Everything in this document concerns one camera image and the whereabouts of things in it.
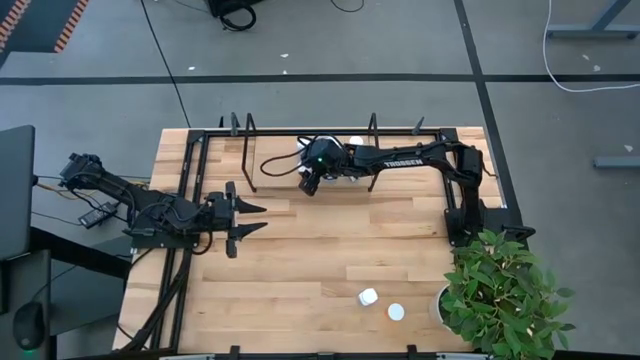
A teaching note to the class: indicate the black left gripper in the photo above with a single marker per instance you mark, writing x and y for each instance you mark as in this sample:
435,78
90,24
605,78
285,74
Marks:
220,215

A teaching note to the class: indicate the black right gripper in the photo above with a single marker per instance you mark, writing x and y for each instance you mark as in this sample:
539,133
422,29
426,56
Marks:
327,157

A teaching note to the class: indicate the orange pill bottle white cap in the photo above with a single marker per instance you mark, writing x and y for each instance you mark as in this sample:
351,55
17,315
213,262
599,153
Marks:
302,169
396,311
356,140

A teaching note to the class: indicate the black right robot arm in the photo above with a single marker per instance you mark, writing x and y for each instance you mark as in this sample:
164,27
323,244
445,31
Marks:
425,156

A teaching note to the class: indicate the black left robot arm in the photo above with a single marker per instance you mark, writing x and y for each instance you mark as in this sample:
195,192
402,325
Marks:
165,215

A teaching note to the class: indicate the black power adapter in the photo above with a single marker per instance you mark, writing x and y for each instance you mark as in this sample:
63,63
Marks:
97,216

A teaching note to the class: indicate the white plant pot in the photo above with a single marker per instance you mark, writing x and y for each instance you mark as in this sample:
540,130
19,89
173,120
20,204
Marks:
435,307

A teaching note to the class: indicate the green leafy plant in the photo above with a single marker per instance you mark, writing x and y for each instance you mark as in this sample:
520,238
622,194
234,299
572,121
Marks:
505,300

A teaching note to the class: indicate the black desk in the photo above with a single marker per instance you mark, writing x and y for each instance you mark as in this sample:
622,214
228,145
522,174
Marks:
25,280

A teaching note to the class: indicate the dark grey monitor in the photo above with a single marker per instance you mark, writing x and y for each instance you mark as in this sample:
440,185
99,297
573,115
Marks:
15,190

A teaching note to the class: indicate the black computer mouse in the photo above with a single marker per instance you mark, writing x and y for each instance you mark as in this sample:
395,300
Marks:
28,325

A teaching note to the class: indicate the dark mat with striped edges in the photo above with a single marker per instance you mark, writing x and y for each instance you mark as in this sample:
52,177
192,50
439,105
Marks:
45,20

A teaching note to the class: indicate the grey metal bar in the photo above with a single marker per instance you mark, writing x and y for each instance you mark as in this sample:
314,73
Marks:
617,162

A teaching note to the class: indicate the grey metal table base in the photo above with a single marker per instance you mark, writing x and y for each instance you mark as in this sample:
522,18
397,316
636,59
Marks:
590,31

